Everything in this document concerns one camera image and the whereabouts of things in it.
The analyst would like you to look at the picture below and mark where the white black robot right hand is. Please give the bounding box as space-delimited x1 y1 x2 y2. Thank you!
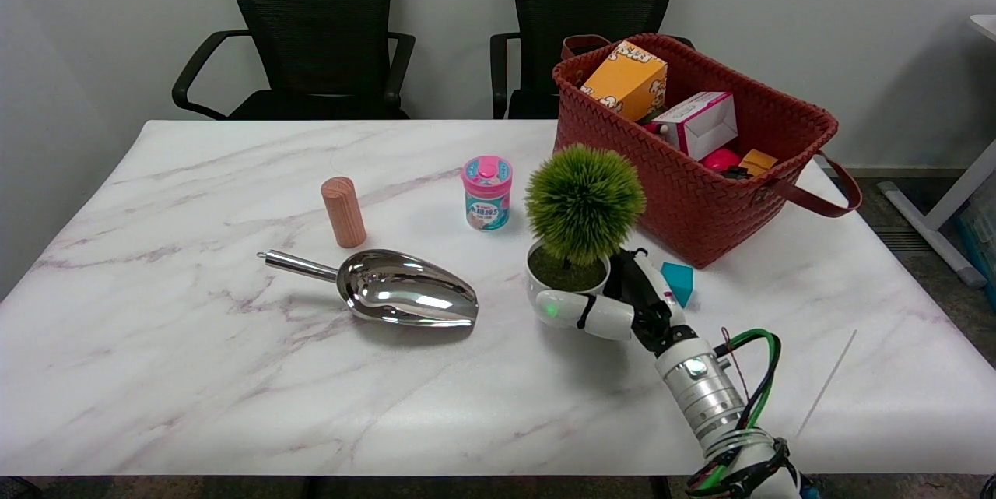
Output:
535 248 696 354

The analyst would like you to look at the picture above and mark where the green plant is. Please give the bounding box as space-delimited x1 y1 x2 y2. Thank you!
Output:
524 144 647 329

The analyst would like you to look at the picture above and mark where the teal cube block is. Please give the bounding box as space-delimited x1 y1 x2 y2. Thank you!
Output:
661 262 694 308

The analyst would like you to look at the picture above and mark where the red woven basket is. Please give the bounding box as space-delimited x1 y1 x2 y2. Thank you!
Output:
552 33 864 269

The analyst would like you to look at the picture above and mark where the pink round item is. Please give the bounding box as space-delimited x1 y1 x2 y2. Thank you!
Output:
700 147 742 173

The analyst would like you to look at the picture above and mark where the small orange packet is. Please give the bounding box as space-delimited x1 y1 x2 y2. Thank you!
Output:
738 149 779 177

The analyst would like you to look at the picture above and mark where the white pink carton box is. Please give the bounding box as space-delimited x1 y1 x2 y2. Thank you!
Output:
651 91 739 162

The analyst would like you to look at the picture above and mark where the pink teal candy jar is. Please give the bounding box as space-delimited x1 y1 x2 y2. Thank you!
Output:
462 156 514 232

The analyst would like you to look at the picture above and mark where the orange snack box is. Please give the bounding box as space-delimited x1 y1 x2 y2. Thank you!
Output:
580 40 668 123

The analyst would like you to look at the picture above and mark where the shiny metal scoop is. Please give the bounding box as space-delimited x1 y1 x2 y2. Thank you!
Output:
257 248 479 328

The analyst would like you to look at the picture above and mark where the wooden cylinder block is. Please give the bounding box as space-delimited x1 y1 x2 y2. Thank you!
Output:
321 177 367 249

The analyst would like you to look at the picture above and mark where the blue storage bin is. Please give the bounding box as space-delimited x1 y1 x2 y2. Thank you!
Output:
957 176 996 309

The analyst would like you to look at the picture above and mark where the red braided robot cable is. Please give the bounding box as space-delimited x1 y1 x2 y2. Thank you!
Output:
720 327 752 405

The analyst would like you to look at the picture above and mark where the green robot cable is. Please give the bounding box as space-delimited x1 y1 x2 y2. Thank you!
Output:
689 329 781 496

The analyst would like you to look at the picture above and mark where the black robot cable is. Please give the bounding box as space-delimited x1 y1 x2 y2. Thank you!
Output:
685 332 791 498

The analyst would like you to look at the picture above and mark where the white desk leg frame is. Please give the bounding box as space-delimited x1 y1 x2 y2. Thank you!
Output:
879 139 996 290

